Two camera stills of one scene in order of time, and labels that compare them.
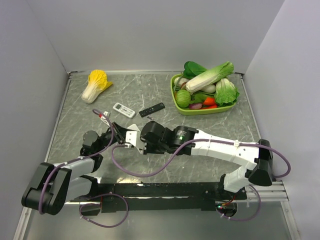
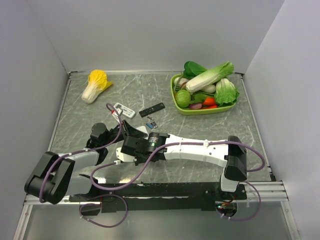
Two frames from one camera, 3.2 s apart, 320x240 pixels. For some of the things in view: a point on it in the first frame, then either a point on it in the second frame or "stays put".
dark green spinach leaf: (192, 69) stays put
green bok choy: (226, 93) stays put
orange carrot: (209, 101) stays put
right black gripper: (147, 149) → (139, 160)
